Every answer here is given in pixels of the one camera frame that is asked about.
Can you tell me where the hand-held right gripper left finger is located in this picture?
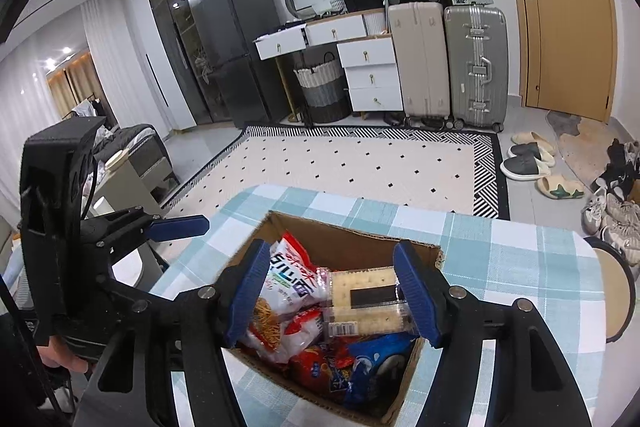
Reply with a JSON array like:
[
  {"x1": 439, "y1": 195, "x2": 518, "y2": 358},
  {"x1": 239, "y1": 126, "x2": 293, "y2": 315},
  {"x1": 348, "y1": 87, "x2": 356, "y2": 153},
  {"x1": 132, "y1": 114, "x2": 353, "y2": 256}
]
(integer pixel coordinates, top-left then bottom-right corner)
[{"x1": 75, "y1": 238, "x2": 273, "y2": 427}]

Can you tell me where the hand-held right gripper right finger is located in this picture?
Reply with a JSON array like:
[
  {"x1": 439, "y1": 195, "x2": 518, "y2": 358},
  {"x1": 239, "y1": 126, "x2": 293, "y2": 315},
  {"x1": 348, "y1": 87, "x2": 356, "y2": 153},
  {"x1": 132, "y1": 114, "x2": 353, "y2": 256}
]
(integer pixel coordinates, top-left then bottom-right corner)
[{"x1": 392, "y1": 239, "x2": 593, "y2": 427}]

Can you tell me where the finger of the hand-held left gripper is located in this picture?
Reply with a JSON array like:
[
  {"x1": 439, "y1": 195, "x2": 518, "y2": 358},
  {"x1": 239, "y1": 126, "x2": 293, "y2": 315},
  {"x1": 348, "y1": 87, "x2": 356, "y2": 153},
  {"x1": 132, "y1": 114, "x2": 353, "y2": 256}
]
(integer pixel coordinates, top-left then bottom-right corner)
[
  {"x1": 82, "y1": 207, "x2": 210, "y2": 238},
  {"x1": 100, "y1": 227, "x2": 209, "y2": 275}
]

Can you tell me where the clear cracker pack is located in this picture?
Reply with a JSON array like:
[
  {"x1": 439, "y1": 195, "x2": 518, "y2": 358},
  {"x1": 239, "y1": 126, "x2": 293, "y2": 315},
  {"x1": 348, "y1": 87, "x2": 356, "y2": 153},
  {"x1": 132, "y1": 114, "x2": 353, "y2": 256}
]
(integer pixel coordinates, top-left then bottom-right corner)
[{"x1": 320, "y1": 264, "x2": 418, "y2": 340}]

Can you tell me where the white flag print snack packet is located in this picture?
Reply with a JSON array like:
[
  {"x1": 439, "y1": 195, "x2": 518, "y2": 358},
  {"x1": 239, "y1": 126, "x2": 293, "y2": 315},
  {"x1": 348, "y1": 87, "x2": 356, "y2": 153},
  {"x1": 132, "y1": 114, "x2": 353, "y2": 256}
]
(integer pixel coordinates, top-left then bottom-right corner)
[{"x1": 267, "y1": 232, "x2": 331, "y2": 308}]

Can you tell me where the white red edged snack packet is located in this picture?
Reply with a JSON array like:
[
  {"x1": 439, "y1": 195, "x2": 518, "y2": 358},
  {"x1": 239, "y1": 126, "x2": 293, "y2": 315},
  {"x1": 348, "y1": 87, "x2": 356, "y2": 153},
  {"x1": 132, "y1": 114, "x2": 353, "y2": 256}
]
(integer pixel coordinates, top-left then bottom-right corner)
[{"x1": 250, "y1": 307, "x2": 326, "y2": 365}]

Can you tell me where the blue cookie packet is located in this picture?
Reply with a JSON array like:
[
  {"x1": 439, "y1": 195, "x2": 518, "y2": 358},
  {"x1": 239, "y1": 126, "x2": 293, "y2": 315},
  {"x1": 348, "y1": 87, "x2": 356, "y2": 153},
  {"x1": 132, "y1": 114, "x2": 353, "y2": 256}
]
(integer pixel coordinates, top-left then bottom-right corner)
[{"x1": 345, "y1": 334, "x2": 418, "y2": 410}]

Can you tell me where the brown cardboard box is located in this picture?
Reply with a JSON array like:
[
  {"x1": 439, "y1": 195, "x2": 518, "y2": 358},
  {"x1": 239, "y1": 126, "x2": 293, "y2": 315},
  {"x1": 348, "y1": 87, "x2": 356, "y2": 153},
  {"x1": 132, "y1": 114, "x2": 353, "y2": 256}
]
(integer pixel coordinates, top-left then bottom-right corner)
[{"x1": 215, "y1": 209, "x2": 446, "y2": 427}]

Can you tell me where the red chips packet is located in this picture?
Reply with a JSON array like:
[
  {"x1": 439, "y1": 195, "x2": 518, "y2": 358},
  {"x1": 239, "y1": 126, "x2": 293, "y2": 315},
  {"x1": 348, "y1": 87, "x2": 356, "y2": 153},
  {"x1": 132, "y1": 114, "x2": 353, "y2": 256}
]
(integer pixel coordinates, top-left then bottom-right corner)
[{"x1": 290, "y1": 339, "x2": 361, "y2": 393}]

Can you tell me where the person's left hand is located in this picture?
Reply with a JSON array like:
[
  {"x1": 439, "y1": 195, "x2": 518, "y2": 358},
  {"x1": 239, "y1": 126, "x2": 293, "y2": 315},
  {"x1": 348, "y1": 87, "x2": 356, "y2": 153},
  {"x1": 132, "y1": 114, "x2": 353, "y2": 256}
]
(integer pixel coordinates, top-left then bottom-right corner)
[{"x1": 40, "y1": 338, "x2": 94, "y2": 376}]

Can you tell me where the small side table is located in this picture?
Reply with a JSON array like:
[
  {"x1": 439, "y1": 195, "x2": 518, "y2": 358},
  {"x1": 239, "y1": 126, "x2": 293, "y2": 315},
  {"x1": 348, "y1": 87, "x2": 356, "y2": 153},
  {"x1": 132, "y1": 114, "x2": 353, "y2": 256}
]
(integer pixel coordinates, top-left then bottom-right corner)
[{"x1": 92, "y1": 149, "x2": 178, "y2": 208}]

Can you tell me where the dark grey sofa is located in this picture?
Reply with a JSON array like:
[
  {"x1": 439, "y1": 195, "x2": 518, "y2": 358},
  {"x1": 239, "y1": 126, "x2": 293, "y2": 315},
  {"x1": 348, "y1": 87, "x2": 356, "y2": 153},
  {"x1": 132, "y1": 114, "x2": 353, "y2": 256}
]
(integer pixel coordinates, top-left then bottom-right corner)
[{"x1": 95, "y1": 124, "x2": 166, "y2": 168}]

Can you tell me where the brown curtain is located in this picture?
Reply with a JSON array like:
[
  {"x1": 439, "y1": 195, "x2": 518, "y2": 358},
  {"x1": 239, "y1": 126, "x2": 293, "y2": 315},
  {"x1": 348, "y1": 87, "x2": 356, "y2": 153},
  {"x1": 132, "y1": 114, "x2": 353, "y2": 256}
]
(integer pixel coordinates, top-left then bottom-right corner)
[{"x1": 47, "y1": 52, "x2": 108, "y2": 118}]

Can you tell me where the white sheer curtain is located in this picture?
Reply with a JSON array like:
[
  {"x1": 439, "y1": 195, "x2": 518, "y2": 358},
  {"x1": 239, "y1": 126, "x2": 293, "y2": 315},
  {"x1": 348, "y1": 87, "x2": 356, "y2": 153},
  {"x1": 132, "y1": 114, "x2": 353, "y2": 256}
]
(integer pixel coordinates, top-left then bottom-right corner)
[{"x1": 80, "y1": 0, "x2": 151, "y2": 132}]

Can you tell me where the white wardrobe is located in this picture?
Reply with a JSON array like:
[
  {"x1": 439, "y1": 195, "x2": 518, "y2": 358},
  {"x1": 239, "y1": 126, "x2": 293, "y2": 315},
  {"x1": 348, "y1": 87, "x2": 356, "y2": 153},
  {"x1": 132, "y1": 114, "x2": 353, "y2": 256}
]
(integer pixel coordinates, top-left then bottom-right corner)
[{"x1": 125, "y1": 0, "x2": 196, "y2": 130}]

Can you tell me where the dark grey slipper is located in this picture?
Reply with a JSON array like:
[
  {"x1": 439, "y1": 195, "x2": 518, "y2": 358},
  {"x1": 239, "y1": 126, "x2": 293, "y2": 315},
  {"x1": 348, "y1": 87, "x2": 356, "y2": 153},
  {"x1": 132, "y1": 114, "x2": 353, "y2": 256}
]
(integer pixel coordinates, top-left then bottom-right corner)
[{"x1": 501, "y1": 155, "x2": 543, "y2": 181}]

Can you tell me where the beige green slipper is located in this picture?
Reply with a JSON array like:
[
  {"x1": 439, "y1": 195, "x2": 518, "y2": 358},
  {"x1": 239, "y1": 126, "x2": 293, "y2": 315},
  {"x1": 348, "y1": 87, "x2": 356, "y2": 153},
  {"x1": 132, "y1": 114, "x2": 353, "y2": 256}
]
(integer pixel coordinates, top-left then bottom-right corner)
[{"x1": 536, "y1": 174, "x2": 585, "y2": 199}]

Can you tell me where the dark grey refrigerator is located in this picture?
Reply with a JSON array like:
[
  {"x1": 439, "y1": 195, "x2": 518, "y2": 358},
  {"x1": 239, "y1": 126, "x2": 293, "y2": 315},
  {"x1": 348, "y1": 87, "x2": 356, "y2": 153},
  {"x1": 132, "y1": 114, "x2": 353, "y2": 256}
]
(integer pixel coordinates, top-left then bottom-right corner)
[{"x1": 187, "y1": 0, "x2": 291, "y2": 128}]

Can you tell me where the glass door cabinet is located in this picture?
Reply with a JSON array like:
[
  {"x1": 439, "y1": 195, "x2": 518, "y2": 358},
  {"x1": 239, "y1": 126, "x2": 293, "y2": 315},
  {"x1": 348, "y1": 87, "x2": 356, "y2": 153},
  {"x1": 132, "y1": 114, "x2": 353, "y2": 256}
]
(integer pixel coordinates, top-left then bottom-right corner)
[{"x1": 141, "y1": 0, "x2": 221, "y2": 128}]

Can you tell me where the round wooden stool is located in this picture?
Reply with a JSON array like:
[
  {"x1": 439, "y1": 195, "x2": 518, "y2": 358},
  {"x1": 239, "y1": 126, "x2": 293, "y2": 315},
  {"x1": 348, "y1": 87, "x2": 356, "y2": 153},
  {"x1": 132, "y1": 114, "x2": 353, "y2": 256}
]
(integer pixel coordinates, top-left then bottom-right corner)
[{"x1": 582, "y1": 236, "x2": 632, "y2": 343}]

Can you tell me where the woven laundry basket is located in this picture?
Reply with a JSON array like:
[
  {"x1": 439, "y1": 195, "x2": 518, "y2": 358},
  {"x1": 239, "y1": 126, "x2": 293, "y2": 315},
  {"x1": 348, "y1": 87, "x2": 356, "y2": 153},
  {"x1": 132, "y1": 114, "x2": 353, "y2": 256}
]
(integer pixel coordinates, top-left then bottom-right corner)
[{"x1": 293, "y1": 52, "x2": 351, "y2": 124}]

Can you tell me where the pile of white sneakers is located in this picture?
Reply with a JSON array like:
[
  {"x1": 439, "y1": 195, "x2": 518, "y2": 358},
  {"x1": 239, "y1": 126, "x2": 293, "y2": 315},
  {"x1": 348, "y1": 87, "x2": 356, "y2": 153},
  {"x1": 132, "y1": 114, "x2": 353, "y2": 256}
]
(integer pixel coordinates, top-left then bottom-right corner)
[{"x1": 582, "y1": 139, "x2": 640, "y2": 258}]

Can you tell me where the irregular door mat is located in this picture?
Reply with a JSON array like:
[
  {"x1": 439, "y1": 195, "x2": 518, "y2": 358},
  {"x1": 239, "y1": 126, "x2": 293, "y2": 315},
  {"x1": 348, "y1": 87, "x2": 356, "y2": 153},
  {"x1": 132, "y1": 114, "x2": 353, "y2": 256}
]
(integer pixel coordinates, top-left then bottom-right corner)
[{"x1": 545, "y1": 109, "x2": 626, "y2": 178}]

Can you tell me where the white drawer unit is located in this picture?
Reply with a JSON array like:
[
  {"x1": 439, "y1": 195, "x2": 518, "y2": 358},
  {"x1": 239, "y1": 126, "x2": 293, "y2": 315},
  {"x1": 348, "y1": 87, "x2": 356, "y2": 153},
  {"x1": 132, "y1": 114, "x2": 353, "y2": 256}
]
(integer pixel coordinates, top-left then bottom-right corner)
[{"x1": 337, "y1": 36, "x2": 403, "y2": 112}]

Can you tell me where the beige suitcase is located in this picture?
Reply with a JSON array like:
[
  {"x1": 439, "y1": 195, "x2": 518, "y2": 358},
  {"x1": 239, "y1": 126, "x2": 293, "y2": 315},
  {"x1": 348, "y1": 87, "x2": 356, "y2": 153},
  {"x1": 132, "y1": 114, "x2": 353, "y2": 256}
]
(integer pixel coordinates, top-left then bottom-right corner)
[{"x1": 387, "y1": 2, "x2": 453, "y2": 118}]

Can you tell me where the silver suitcase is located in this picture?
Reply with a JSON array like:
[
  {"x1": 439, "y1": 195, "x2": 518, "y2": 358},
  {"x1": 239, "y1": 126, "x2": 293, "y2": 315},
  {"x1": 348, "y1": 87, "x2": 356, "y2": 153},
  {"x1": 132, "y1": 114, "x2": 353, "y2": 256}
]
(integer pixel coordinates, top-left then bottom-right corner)
[{"x1": 444, "y1": 5, "x2": 509, "y2": 128}]

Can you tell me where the white desk with drawers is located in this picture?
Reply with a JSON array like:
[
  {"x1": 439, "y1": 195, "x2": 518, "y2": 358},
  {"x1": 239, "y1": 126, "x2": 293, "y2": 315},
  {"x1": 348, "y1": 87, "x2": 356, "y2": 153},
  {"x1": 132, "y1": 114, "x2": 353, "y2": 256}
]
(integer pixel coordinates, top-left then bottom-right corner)
[{"x1": 252, "y1": 7, "x2": 396, "y2": 58}]

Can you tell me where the wooden door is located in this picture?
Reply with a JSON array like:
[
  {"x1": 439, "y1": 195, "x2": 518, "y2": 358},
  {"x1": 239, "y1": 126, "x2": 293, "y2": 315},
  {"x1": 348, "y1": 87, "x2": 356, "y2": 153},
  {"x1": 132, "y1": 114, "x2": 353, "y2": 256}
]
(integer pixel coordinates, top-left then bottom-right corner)
[{"x1": 492, "y1": 0, "x2": 618, "y2": 124}]

